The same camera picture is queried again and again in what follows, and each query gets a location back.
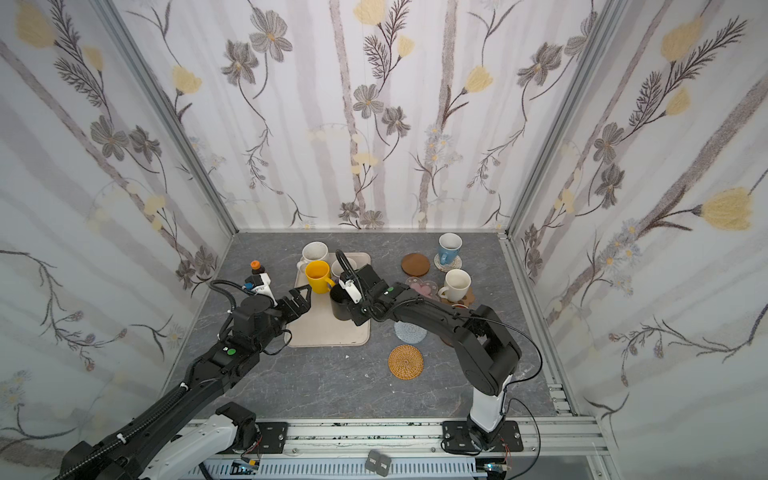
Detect yellow cup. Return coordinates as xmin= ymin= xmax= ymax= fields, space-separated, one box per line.
xmin=305 ymin=260 xmax=336 ymax=295

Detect cork paw print coaster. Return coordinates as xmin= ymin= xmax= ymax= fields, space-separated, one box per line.
xmin=441 ymin=288 xmax=476 ymax=308

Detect dark brown round wooden coaster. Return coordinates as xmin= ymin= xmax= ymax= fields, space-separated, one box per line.
xmin=401 ymin=253 xmax=431 ymax=277

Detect rattan wicker round coaster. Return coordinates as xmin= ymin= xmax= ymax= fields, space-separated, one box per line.
xmin=387 ymin=345 xmax=424 ymax=380

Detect black cup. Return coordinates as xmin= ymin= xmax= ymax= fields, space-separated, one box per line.
xmin=329 ymin=284 xmax=354 ymax=321

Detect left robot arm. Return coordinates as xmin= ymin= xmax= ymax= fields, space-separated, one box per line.
xmin=57 ymin=280 xmax=312 ymax=479

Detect white speckled mug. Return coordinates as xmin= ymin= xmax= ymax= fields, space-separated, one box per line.
xmin=297 ymin=241 xmax=329 ymax=272

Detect multicolour woven round coaster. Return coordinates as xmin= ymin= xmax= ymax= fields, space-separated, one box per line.
xmin=433 ymin=254 xmax=463 ymax=273

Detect aluminium frame rail base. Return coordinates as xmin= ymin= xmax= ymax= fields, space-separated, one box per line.
xmin=135 ymin=415 xmax=620 ymax=479

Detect lavender white cup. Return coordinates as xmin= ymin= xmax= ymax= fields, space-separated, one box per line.
xmin=331 ymin=258 xmax=358 ymax=281

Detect grey-blue woven round coaster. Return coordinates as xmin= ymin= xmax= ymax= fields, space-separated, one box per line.
xmin=394 ymin=322 xmax=428 ymax=345

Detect blue floral mug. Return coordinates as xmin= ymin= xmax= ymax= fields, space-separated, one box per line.
xmin=438 ymin=233 xmax=463 ymax=264

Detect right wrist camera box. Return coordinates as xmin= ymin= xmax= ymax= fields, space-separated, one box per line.
xmin=340 ymin=278 xmax=364 ymax=304

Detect pink flower silicone coaster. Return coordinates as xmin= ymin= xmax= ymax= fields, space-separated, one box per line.
xmin=406 ymin=277 xmax=439 ymax=300

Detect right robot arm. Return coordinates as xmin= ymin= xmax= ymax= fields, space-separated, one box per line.
xmin=340 ymin=261 xmax=522 ymax=451

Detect plain white mug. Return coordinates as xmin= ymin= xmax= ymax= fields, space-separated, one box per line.
xmin=438 ymin=269 xmax=472 ymax=303

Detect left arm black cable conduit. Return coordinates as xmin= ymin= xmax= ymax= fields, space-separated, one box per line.
xmin=53 ymin=278 xmax=253 ymax=480

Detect brown bottle orange cap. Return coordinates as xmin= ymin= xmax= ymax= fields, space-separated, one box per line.
xmin=250 ymin=260 xmax=265 ymax=275

